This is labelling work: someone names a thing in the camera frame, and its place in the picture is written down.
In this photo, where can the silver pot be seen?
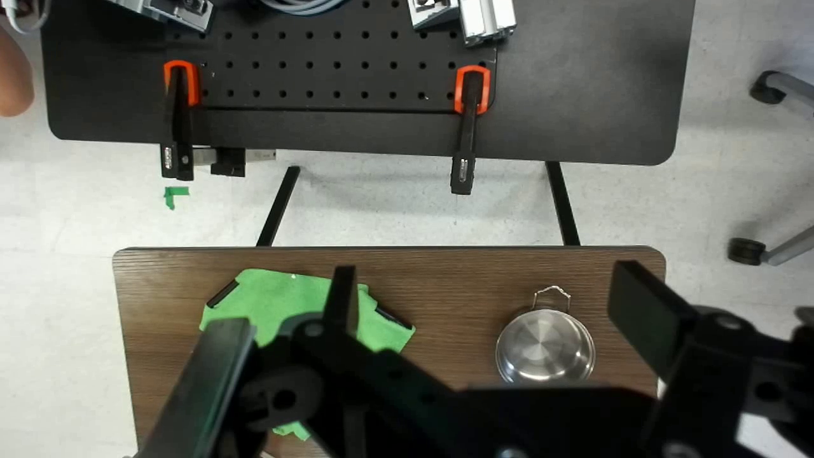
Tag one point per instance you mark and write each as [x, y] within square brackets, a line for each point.
[545, 342]

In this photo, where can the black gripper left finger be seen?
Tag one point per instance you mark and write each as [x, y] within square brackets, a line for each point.
[193, 421]

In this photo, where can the green cloth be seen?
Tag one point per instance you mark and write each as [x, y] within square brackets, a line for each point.
[274, 390]

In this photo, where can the orange black clamp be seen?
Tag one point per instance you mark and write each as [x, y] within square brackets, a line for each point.
[472, 100]
[182, 83]

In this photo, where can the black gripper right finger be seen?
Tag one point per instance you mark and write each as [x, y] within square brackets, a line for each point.
[650, 315]

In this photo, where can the left orange black clamp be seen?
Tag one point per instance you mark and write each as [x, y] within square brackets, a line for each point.
[182, 83]

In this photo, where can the wooden side table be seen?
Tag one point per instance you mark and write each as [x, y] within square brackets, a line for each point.
[404, 347]

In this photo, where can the black perforated table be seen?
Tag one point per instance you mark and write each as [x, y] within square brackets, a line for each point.
[577, 81]

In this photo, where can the right orange black clamp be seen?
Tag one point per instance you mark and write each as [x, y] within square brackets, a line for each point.
[472, 100]

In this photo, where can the aluminium extrusion bracket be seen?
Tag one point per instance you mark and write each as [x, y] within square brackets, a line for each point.
[478, 21]

